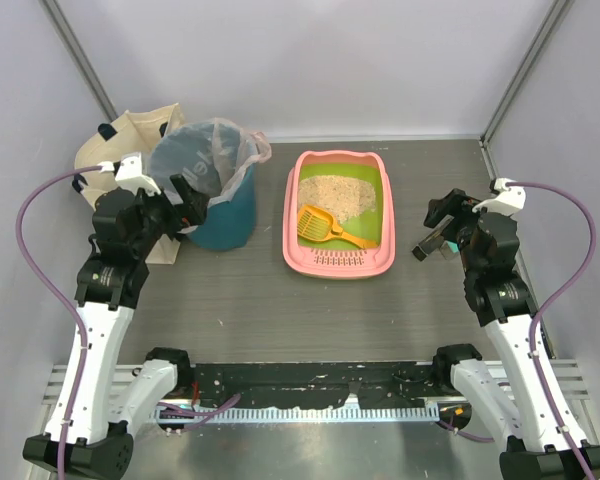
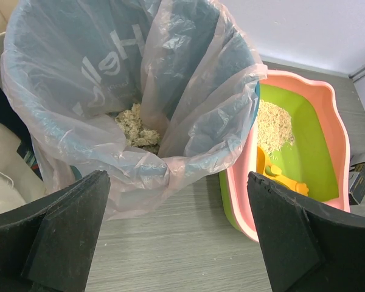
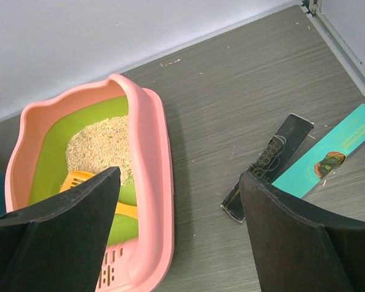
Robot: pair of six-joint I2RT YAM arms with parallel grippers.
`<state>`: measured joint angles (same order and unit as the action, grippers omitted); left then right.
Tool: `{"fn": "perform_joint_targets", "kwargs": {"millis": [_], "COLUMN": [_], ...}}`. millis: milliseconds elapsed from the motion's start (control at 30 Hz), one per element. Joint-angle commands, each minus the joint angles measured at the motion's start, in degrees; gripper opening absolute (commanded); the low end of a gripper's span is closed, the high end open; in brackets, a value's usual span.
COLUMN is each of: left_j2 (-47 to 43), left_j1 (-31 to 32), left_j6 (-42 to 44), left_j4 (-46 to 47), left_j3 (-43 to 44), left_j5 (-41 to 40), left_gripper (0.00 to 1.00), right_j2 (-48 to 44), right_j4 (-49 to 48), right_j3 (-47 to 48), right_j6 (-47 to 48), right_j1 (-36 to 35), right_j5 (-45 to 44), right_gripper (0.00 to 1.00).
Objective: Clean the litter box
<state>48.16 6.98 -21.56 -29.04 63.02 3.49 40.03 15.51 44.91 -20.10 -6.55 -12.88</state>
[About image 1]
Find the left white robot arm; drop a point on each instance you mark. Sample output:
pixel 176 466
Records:
pixel 91 434

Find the beige cat litter pile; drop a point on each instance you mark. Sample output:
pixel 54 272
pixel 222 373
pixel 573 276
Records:
pixel 344 197

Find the pink litter box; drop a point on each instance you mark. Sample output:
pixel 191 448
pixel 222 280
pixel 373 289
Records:
pixel 337 259

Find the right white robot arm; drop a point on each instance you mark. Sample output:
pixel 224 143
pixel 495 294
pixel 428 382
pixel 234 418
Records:
pixel 531 423

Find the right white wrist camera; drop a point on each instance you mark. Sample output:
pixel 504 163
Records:
pixel 507 200

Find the black metal base plate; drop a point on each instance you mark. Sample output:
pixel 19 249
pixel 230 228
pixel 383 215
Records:
pixel 314 385

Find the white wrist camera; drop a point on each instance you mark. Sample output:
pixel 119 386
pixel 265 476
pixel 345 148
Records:
pixel 131 176
pixel 507 200

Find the teal handled scraper tool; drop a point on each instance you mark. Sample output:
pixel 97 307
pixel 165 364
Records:
pixel 435 242

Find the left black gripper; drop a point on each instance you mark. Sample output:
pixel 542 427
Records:
pixel 177 211

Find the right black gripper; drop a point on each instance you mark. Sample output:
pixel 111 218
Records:
pixel 441 226

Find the teal trash bin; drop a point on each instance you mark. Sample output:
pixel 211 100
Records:
pixel 229 224

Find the white slotted cable duct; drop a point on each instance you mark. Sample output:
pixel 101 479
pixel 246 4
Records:
pixel 349 413

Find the beige canvas tote bag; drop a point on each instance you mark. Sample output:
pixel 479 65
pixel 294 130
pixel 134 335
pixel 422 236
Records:
pixel 129 133

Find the orange litter scoop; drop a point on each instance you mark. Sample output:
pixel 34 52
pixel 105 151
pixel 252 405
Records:
pixel 317 225

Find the aluminium frame rail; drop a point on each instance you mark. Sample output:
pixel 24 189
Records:
pixel 178 367

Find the translucent plastic bin liner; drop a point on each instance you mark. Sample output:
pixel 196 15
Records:
pixel 213 156

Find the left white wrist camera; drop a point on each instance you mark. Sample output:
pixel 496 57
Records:
pixel 131 176

